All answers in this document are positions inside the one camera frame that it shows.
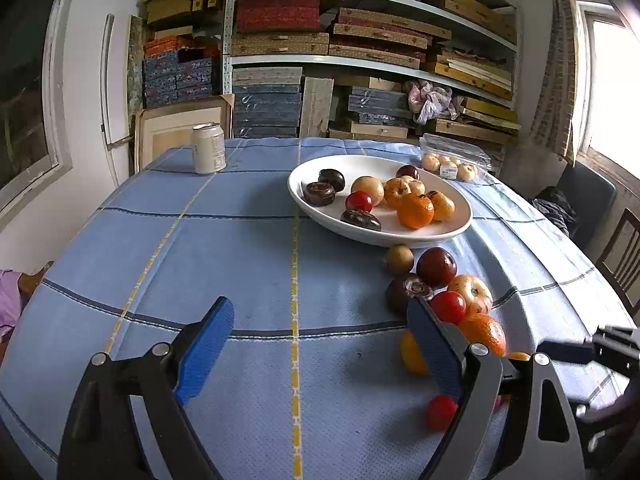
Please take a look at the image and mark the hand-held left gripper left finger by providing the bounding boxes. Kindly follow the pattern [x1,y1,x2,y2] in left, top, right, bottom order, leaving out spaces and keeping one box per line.
[57,296,235,480]

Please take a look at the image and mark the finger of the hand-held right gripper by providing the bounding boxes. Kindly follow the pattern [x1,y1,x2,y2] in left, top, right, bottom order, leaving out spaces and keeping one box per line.
[574,385,640,436]
[539,326,640,377]

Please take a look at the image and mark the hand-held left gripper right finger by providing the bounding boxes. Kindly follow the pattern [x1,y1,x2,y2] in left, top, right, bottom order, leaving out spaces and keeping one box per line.
[406,298,587,480]

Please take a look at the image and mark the dark purple water chestnut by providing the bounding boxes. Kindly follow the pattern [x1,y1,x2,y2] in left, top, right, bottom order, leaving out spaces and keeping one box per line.
[304,182,337,206]
[340,209,382,232]
[318,168,346,193]
[385,273,435,317]

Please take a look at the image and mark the small yellow-red apple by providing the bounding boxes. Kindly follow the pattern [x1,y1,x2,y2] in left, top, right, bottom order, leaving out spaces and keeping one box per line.
[383,178,413,210]
[447,274,494,317]

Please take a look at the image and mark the small yellow-brown round fruit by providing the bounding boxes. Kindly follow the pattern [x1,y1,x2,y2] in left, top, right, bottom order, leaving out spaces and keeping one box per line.
[384,244,415,275]

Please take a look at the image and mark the white oval plate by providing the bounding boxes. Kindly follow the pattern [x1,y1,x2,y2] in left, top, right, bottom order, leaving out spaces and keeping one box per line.
[287,154,474,248]

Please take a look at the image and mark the pale orange round fruit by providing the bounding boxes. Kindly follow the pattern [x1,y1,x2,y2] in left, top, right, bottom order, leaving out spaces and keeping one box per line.
[351,175,385,207]

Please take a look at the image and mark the blue checked tablecloth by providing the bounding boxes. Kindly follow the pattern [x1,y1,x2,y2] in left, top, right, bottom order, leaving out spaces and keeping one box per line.
[0,136,640,480]

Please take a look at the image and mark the brown wooden chair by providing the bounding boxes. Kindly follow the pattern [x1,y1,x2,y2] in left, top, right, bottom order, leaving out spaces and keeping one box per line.
[595,207,640,317]

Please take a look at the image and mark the black jacket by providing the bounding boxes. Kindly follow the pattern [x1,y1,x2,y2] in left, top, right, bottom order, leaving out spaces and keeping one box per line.
[531,186,581,236]

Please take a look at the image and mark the dark grey upholstered chair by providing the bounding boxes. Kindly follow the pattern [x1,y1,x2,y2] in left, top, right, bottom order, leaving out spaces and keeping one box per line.
[552,162,618,261]

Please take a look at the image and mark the pile of small packaged peaches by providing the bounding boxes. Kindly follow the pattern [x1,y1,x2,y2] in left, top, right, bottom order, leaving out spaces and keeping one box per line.
[421,152,478,182]

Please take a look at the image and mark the white drink can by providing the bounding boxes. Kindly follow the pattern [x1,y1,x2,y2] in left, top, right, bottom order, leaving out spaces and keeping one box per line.
[192,122,227,175]

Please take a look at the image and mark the pink crumpled cloth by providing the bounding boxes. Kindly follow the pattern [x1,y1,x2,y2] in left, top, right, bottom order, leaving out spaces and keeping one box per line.
[404,80,466,125]

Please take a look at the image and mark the bright wooden framed window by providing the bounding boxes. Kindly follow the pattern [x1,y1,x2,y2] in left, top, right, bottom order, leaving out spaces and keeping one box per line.
[575,0,640,196]

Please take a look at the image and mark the pile of blue and yellow boxes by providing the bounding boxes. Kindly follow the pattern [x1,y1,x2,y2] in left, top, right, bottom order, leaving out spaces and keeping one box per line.
[141,0,224,108]

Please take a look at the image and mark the brown patterned curtain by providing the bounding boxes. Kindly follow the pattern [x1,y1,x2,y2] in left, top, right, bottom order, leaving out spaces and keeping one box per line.
[529,0,593,166]

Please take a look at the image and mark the long white bar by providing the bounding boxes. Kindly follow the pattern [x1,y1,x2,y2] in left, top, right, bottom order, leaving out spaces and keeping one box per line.
[100,14,136,188]

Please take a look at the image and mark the mottled green board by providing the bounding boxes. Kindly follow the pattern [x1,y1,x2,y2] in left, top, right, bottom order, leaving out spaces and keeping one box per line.
[125,15,146,111]

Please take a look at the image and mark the white framed sliding window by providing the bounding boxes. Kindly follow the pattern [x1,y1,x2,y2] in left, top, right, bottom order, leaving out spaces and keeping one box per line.
[0,0,76,216]

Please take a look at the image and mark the white metal shelf rack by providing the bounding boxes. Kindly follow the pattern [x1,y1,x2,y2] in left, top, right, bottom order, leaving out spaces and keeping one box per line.
[221,0,521,141]

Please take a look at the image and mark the stacks of flat patterned boxes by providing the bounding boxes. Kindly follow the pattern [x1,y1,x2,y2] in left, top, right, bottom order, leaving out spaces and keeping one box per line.
[230,0,521,143]

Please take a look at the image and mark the wooden picture frame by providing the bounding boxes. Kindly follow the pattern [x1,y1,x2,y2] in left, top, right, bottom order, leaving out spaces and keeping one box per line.
[132,93,236,171]

